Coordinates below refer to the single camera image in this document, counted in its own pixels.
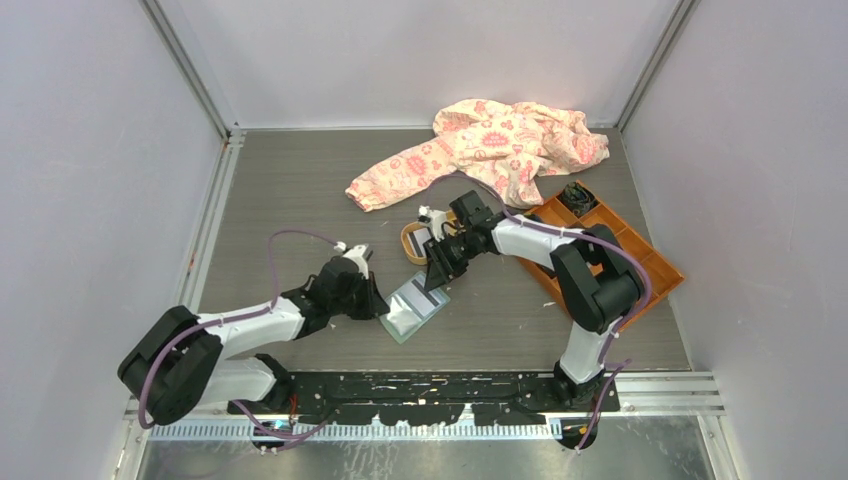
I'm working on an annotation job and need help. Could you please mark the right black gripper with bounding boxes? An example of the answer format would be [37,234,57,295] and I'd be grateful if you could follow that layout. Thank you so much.
[424,228,479,293]

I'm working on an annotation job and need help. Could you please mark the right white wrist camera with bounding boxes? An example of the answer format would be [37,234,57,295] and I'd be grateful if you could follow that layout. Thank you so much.
[417,205,449,241]

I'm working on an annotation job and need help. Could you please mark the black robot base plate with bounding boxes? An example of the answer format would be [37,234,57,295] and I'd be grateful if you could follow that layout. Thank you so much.
[244,371,620,426]

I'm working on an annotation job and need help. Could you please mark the orange compartment organizer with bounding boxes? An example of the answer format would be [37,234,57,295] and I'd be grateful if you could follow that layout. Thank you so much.
[525,181,684,328]

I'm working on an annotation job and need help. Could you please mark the purple cable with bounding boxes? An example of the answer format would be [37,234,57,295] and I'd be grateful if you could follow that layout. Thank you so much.
[137,229,346,453]
[423,172,654,452]

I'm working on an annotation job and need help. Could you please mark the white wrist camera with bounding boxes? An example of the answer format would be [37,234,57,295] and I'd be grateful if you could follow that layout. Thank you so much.
[333,241,373,278]
[417,205,449,241]

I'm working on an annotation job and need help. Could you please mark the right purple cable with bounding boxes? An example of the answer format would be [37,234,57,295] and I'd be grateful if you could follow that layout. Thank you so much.
[423,172,654,452]

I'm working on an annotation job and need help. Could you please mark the yellow oval tray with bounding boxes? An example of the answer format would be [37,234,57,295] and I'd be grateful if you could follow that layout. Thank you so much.
[400,206,459,266]

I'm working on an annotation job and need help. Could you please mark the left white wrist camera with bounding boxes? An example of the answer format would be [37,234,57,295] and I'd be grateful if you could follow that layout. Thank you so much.
[333,241,373,278]

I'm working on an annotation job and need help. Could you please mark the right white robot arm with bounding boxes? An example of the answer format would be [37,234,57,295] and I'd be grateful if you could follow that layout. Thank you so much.
[418,191,650,411]

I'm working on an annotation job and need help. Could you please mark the aluminium frame rail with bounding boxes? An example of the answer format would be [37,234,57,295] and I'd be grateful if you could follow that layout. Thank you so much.
[139,0,245,152]

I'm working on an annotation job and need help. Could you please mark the rolled dark tie back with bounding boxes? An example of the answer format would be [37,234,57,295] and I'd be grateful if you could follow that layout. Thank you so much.
[556,182,598,217]

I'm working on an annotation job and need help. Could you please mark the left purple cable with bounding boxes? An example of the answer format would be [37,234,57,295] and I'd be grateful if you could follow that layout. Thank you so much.
[137,229,346,453]

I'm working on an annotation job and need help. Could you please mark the pink patterned garment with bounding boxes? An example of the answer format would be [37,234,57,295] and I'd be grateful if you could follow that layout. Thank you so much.
[345,99,610,212]

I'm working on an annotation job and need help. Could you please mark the green card holder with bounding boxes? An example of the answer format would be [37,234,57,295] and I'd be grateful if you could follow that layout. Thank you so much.
[379,272,450,344]

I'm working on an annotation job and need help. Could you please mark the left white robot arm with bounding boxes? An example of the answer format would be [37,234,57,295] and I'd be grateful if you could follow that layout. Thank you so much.
[117,255,390,427]

